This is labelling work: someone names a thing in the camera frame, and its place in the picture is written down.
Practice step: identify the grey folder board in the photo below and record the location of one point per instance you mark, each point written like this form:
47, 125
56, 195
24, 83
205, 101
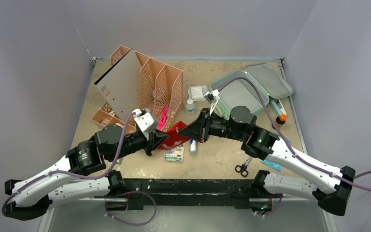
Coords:
119, 85

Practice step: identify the blue wipes packet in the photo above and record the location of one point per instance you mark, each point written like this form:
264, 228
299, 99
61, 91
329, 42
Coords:
272, 165

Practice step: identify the pink marker pen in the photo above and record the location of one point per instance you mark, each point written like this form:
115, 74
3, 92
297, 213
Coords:
163, 118

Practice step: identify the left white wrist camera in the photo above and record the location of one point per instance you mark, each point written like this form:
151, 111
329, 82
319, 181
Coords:
145, 121

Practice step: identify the green orange dressing packet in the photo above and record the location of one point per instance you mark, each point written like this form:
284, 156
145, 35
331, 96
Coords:
175, 155

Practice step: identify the black handled scissors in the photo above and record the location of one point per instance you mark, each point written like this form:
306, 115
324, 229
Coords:
242, 169

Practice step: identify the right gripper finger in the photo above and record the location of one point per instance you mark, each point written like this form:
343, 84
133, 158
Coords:
199, 122
192, 133

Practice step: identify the small white plastic bottle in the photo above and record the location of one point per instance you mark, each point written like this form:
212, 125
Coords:
190, 107

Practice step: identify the black table front rail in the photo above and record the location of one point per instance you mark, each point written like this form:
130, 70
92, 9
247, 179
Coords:
188, 192

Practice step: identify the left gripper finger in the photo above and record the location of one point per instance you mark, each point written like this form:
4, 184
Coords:
153, 144
160, 135

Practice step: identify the mint green storage case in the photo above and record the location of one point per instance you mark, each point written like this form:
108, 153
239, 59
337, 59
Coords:
248, 86

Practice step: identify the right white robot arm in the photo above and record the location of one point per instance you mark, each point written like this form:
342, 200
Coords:
327, 185

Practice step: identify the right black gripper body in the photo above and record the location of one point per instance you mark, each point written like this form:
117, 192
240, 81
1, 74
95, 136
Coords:
204, 124

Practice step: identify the blue white bandage roll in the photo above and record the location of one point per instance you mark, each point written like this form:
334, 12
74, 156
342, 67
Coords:
193, 146

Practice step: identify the red first aid pouch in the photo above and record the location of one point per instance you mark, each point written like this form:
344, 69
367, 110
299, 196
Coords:
174, 139

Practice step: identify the pink plastic desk organizer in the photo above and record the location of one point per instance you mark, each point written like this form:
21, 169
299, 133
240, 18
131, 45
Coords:
160, 85

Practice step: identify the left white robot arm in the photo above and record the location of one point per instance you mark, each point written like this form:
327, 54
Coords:
85, 171

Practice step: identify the brown bottle orange cap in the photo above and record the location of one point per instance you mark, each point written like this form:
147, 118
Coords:
280, 120

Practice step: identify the white gauze pad packet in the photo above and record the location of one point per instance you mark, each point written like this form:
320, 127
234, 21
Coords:
196, 93

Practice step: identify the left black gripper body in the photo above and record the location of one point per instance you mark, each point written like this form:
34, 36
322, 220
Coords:
134, 142

